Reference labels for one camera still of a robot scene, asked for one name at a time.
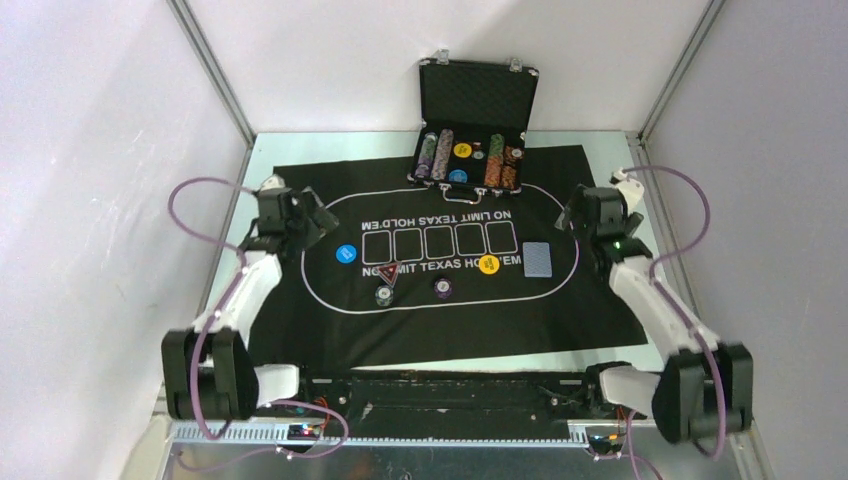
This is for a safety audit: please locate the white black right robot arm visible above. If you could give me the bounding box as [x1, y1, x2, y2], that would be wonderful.
[558, 168, 754, 449]

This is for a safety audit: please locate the yellow button in case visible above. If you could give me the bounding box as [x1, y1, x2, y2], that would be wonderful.
[453, 142, 474, 159]

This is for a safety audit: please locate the blue button in case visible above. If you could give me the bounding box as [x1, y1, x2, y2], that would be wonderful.
[448, 169, 468, 183]

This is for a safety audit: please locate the purple chip row in case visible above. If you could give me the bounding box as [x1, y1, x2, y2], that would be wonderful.
[413, 133, 438, 178]

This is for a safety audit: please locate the blue round button chip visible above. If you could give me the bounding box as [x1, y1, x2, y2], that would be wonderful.
[335, 244, 358, 264]

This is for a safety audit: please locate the brown chip row in case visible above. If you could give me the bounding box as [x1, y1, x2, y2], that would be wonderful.
[500, 146, 524, 191]

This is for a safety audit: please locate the black aluminium chip case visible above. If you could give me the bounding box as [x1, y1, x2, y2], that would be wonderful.
[407, 49, 540, 205]

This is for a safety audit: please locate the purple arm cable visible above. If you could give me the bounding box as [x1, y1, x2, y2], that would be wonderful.
[616, 165, 730, 460]
[167, 176, 352, 462]

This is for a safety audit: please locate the pink grey chip row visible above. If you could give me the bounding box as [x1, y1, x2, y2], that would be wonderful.
[430, 129, 454, 181]

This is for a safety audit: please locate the black poker felt mat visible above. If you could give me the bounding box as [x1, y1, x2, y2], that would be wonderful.
[249, 146, 649, 372]

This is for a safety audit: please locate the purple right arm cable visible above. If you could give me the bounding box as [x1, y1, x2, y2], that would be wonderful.
[616, 165, 730, 460]

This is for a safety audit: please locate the red triangular all-in marker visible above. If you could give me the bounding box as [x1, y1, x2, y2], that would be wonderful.
[376, 262, 401, 288]

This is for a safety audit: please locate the yellow round button chip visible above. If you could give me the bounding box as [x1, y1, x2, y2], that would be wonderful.
[478, 254, 501, 275]

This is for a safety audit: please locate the green orange chip row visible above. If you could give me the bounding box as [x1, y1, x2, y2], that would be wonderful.
[484, 134, 505, 188]

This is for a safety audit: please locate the blue card deck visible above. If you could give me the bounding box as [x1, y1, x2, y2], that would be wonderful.
[522, 242, 553, 278]

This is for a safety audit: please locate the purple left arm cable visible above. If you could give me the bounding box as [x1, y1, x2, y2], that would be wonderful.
[167, 176, 352, 462]

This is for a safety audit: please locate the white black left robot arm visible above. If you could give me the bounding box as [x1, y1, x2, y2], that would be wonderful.
[161, 175, 339, 427]

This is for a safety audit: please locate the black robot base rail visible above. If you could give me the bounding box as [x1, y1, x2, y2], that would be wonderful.
[296, 370, 630, 442]

